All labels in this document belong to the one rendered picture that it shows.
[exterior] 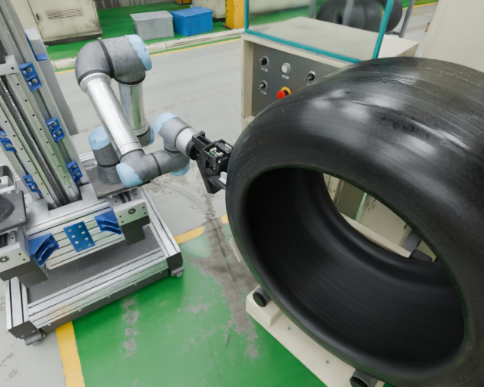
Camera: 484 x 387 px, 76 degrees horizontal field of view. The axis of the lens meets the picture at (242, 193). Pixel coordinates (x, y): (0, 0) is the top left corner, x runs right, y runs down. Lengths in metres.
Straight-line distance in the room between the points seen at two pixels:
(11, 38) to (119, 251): 1.10
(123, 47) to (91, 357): 1.44
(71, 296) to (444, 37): 1.74
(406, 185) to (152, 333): 1.61
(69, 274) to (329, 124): 1.69
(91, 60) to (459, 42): 0.93
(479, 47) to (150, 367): 1.69
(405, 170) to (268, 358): 1.46
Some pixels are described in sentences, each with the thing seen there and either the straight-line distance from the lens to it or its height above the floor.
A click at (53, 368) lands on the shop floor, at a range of 1.94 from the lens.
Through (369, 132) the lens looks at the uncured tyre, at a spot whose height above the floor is 1.44.
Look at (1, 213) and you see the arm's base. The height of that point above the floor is 0.74.
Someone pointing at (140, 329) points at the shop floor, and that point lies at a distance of 1.86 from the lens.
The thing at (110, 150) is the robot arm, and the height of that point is 0.88.
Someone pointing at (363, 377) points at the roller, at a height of 0.92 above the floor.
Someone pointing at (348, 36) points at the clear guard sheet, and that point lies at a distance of 1.13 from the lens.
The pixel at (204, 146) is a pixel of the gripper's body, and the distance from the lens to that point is 0.81.
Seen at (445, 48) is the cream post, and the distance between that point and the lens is 0.72.
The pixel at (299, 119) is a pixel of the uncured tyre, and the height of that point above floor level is 1.42.
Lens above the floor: 1.63
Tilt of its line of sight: 43 degrees down
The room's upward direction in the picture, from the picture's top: straight up
